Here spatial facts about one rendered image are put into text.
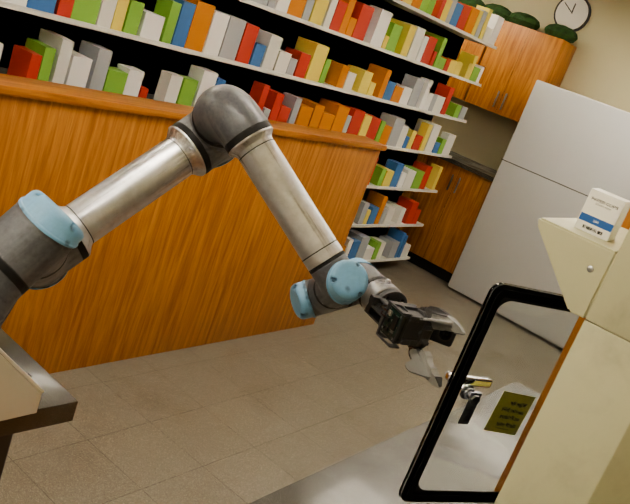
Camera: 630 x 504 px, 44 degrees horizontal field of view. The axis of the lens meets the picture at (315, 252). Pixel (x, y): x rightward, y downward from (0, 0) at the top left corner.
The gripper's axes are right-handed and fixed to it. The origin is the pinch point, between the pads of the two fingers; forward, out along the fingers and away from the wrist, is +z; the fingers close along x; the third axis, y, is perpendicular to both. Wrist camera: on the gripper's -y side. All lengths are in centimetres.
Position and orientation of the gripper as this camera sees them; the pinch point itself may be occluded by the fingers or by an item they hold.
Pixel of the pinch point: (452, 359)
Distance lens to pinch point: 140.6
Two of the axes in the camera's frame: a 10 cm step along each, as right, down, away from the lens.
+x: 3.4, -9.0, -2.7
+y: -8.5, -1.7, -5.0
